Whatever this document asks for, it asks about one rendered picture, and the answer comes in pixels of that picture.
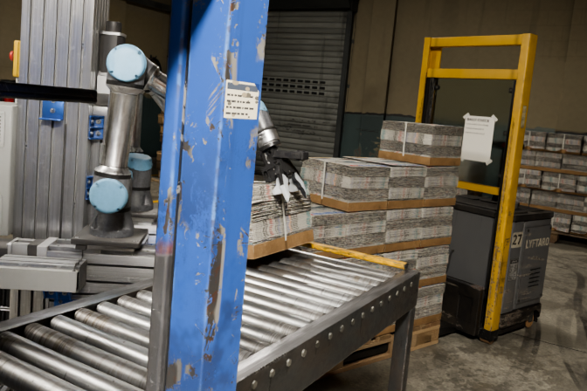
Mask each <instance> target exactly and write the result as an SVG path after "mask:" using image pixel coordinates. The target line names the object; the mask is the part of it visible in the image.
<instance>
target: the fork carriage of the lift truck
mask: <svg viewBox="0 0 587 391"><path fill-rule="evenodd" d="M443 284H445V292H444V293H443V301H441V302H443V303H442V314H441V319H440V320H444V321H446V322H449V323H451V324H454V325H455V329H457V330H460V331H461V332H463V333H467V334H470V335H472V336H475V335H479V331H480V319H481V313H482V306H483V298H484V292H485V287H482V286H479V285H475V284H472V283H469V282H466V281H464V280H461V279H458V278H454V277H451V276H448V275H446V280H445V282H443Z"/></svg>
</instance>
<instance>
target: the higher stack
mask: <svg viewBox="0 0 587 391"><path fill-rule="evenodd" d="M463 129H464V128H463V127H454V126H444V125H438V124H425V123H416V122H405V121H394V120H383V127H382V129H381V130H382V131H381V135H380V136H381V137H380V138H381V139H380V141H381V142H380V146H381V147H380V149H379V150H382V151H388V152H394V153H400V154H403V156H404V154H412V155H418V156H424V157H430V159H431V158H460V156H461V150H462V146H461V142H462V137H461V136H462V135H463ZM408 163H413V162H408ZM413 164H418V163H413ZM418 165H423V166H427V167H425V168H427V171H426V173H427V174H426V177H425V178H424V179H425V181H424V182H425V184H424V188H425V192H424V193H423V199H443V198H454V197H455V196H456V191H457V189H456V187H458V182H459V177H458V174H459V173H457V172H459V168H456V167H453V166H429V165H424V164H418ZM421 209H422V211H421V212H420V214H422V215H421V217H420V220H419V221H420V225H419V228H421V232H420V233H421V234H420V238H419V240H426V239H433V238H441V237H450V236H451V232H452V222H451V221H452V212H453V207H452V206H435V207H421ZM414 249H417V250H418V257H417V264H416V270H417V271H420V278H419V280H420V279H425V278H434V277H439V276H444V275H445V274H446V268H447V267H446V264H448V258H449V254H448V252H449V251H448V250H449V245H446V244H443V245H436V246H429V247H423V248H414ZM444 292H445V284H443V283H438V284H434V285H426V286H421V287H418V299H417V305H416V309H415V317H414V319H420V318H423V317H427V316H431V315H434V314H438V313H441V312H442V303H443V302H441V301H443V293H444ZM439 328H440V320H437V321H433V322H430V323H427V324H423V325H420V326H414V327H413V332H412V339H411V351H414V350H417V349H419V348H423V347H426V346H430V345H434V344H437V343H438V342H439Z"/></svg>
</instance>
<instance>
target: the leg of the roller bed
mask: <svg viewBox="0 0 587 391"><path fill-rule="evenodd" d="M415 309H416V306H415V307H413V308H412V309H411V310H409V311H408V312H407V313H406V314H404V315H403V316H402V317H400V318H399V319H397V320H396V325H395V333H394V340H393V348H392V356H391V363H390V378H389V386H388V391H405V390H406V383H407V376H408V368H409V361H410V353H411V339H412V332H413V324H414V317H415Z"/></svg>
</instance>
